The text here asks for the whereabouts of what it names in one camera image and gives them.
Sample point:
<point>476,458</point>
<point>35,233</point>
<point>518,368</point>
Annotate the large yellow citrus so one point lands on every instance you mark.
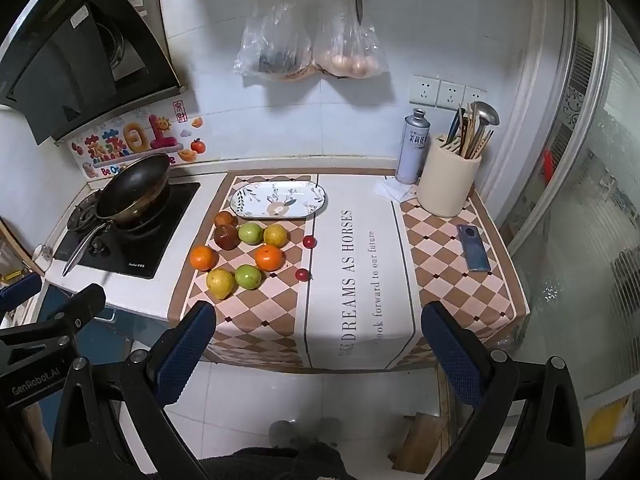
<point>220,283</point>

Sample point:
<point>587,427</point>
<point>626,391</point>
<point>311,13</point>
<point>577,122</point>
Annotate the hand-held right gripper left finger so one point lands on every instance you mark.
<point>182,352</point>

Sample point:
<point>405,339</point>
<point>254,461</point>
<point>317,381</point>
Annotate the yellow bag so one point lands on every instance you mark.
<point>606,422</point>

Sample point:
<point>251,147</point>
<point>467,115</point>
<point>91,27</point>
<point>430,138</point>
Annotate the black frying pan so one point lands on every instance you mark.
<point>132,185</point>

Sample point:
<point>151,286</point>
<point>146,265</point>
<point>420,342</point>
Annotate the red cherry tomato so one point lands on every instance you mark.
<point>302,274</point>
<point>309,241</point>

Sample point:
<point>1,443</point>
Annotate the white wall socket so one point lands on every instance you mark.
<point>425,90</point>
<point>451,94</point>
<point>475,96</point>

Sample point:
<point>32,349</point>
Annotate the green apple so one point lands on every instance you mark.
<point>250,233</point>
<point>248,276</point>

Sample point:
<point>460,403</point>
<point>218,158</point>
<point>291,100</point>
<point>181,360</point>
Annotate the dark reddish orange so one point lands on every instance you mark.
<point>226,219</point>

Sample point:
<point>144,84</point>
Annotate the plastic bag of eggs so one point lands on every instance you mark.
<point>350,55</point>

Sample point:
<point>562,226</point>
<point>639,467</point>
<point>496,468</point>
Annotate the metal ladle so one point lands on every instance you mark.
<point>485,114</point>

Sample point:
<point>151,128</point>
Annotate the black range hood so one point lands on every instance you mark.
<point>75,60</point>

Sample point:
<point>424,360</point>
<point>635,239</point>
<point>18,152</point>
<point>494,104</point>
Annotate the wooden board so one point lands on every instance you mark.
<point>420,442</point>

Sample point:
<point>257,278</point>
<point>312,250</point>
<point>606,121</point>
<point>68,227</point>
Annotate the bright orange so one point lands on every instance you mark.
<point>203,258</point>
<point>269,257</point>

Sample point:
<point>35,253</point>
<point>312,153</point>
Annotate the person's left forearm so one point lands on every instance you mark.
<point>36,432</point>

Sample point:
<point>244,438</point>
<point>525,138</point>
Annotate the checkered printed table mat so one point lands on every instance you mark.
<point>350,285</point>

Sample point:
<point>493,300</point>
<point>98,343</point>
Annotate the small yellow citrus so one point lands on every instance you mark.
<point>276,236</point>

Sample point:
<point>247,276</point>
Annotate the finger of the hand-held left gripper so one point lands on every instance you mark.
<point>20,291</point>
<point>75,310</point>

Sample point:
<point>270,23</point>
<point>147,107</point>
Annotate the grey fluffy slipper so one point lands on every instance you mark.
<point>282,432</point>

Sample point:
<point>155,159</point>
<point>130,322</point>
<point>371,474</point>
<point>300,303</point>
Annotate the dark red apple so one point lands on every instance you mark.
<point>227,237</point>

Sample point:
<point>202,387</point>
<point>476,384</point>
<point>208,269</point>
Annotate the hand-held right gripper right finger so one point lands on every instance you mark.
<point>450,355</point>

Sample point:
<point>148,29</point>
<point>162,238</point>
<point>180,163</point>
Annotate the glass fruit bowl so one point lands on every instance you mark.
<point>280,200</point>

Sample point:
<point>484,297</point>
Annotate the black gas stove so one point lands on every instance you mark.
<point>150,255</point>

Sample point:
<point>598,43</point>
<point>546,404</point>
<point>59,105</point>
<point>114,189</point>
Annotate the person's dark clothing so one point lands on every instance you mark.
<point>270,464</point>

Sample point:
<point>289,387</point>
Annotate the cream utensil holder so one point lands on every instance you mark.
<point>445,185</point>

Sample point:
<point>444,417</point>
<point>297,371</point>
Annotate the white tissue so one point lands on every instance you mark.
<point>395,190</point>

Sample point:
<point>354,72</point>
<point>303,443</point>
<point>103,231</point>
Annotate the blue cabinet door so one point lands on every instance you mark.
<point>135,327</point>

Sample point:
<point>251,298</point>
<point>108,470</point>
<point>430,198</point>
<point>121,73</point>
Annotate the colourful wall sticker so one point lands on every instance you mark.
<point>135,140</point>

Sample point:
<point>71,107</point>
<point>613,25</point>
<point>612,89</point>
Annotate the glass sliding door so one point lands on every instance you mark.
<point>590,210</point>

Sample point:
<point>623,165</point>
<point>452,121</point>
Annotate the silver spray can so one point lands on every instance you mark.
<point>412,150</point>

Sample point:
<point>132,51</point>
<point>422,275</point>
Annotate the small white cup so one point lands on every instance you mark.
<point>42,253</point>

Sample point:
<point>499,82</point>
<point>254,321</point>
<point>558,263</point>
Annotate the bundle of wooden chopsticks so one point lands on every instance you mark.
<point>471,135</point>

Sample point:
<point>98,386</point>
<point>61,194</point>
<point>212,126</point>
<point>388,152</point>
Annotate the plastic bag with dark contents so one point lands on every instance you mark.
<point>275,45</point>

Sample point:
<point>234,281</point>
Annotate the grey smartphone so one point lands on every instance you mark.
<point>474,248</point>

